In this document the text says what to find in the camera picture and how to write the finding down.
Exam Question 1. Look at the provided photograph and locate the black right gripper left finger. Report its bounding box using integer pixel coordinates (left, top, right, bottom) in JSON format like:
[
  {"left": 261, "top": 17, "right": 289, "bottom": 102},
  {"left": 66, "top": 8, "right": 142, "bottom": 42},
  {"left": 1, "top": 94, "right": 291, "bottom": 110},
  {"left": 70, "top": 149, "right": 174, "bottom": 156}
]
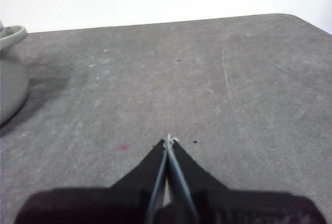
[{"left": 14, "top": 137, "right": 169, "bottom": 224}]

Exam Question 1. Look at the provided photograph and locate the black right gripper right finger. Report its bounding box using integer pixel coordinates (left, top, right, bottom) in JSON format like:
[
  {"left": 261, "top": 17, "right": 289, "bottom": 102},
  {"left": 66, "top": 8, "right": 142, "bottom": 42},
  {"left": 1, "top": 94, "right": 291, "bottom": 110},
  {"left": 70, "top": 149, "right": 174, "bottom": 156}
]
[{"left": 167, "top": 137, "right": 328, "bottom": 224}]

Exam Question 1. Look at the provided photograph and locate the pale green electric pot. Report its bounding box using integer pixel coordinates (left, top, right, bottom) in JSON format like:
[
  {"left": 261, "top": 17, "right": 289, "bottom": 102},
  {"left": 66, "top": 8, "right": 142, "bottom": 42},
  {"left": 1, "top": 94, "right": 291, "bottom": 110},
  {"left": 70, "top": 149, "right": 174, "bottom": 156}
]
[{"left": 0, "top": 24, "right": 31, "bottom": 127}]

